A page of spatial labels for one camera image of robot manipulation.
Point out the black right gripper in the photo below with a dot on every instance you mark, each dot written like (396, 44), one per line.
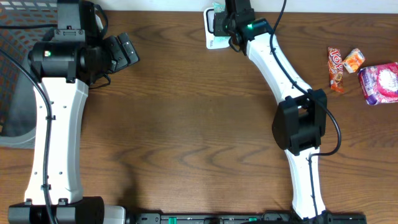
(219, 18)

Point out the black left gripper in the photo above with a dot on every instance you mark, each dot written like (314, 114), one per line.
(69, 34)

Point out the mint green packet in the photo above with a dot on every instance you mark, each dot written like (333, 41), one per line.
(218, 7)

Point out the red Toto snack wrapper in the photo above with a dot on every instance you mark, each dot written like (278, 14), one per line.
(335, 68)

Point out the orange Kleenex tissue pack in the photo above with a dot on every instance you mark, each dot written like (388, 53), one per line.
(353, 61)

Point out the purple Carefree pad pack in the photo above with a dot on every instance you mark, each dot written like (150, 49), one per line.
(379, 83)

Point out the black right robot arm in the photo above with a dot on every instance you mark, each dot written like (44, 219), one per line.
(300, 119)

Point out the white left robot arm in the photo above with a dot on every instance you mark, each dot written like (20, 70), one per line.
(64, 67)

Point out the dark grey plastic basket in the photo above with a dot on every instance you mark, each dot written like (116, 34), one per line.
(18, 106)

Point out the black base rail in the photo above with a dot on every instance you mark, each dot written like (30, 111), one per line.
(269, 217)

